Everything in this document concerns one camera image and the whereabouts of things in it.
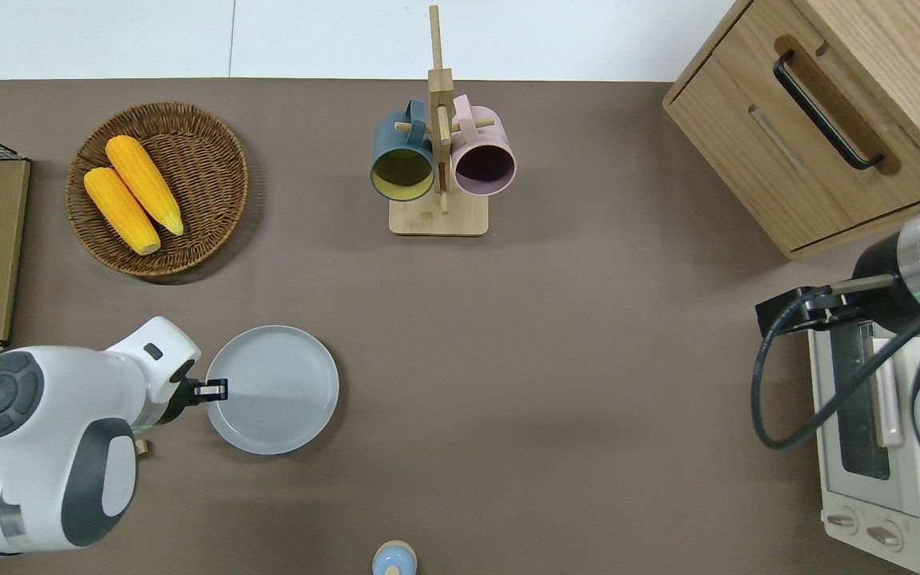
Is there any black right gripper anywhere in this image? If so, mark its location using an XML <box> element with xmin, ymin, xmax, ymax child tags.
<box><xmin>755</xmin><ymin>285</ymin><xmax>838</xmax><ymax>339</ymax></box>

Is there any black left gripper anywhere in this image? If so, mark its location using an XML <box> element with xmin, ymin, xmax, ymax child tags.
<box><xmin>163</xmin><ymin>359</ymin><xmax>229</xmax><ymax>426</ymax></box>

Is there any gray round plate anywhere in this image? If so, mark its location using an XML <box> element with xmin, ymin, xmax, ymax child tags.
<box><xmin>204</xmin><ymin>325</ymin><xmax>340</xmax><ymax>456</ymax></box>

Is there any wooden drawer cabinet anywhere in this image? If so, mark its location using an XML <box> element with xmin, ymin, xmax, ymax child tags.
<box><xmin>662</xmin><ymin>0</ymin><xmax>920</xmax><ymax>260</ymax></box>

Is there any white toaster oven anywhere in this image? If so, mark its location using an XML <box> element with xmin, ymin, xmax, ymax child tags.
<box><xmin>807</xmin><ymin>319</ymin><xmax>920</xmax><ymax>575</ymax></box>

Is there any yellow corn cob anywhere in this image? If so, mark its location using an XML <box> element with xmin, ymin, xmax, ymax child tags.
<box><xmin>83</xmin><ymin>166</ymin><xmax>162</xmax><ymax>256</ymax></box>
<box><xmin>105</xmin><ymin>135</ymin><xmax>185</xmax><ymax>237</ymax></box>

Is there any brown wicker basket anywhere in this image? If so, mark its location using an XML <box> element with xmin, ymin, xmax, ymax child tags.
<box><xmin>66</xmin><ymin>101</ymin><xmax>250</xmax><ymax>279</ymax></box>

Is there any wooden mug tree stand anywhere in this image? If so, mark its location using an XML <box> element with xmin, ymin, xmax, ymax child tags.
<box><xmin>389</xmin><ymin>4</ymin><xmax>497</xmax><ymax>237</ymax></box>

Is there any dark teal mug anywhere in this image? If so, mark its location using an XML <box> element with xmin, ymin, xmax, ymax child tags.
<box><xmin>371</xmin><ymin>99</ymin><xmax>436</xmax><ymax>202</ymax></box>

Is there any pink mug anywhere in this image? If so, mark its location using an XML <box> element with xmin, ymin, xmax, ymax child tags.
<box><xmin>450</xmin><ymin>94</ymin><xmax>518</xmax><ymax>197</ymax></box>

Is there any thick black cable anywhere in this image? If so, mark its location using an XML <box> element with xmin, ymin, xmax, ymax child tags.
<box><xmin>751</xmin><ymin>286</ymin><xmax>920</xmax><ymax>453</ymax></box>

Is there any black cabinet handle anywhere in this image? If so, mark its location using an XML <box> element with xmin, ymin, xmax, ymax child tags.
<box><xmin>773</xmin><ymin>50</ymin><xmax>884</xmax><ymax>171</ymax></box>

